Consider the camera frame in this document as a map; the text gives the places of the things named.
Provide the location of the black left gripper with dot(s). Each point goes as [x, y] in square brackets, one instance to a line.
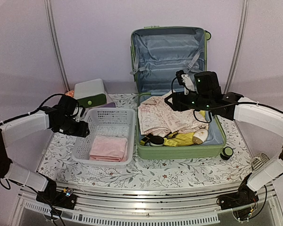
[82, 131]

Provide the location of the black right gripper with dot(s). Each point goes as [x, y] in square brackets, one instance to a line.
[179, 104]

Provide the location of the green hard-shell suitcase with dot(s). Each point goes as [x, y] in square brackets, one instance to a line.
[157, 53]

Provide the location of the pink printed white garment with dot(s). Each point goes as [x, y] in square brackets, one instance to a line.
[157, 118]

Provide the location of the white perforated plastic basket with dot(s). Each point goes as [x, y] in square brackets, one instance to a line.
[110, 122]

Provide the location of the pink cloth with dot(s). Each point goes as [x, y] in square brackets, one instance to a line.
[113, 149]

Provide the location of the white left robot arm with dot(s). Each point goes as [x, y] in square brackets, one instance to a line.
[18, 141]

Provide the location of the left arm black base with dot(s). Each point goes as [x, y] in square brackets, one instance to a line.
[64, 199]

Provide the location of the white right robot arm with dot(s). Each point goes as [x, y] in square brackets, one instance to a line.
[264, 119]

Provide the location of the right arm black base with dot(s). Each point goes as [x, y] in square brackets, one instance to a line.
[243, 196]

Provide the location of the white green drawer box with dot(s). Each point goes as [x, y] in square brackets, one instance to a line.
[90, 93]

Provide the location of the floral white table mat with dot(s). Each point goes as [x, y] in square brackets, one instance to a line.
[57, 163]

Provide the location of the purple drawer box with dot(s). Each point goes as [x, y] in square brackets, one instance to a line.
[111, 105]

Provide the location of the cream round bottle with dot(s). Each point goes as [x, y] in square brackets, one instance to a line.
[200, 136]

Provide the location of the yellow garment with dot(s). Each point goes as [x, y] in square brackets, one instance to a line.
[178, 139]

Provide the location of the black lidded round jar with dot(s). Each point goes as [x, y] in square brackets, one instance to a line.
[156, 141]

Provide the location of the small dark tube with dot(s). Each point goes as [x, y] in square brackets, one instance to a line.
[145, 140]

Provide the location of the white ribbed round object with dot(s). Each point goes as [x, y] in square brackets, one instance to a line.
[259, 161]

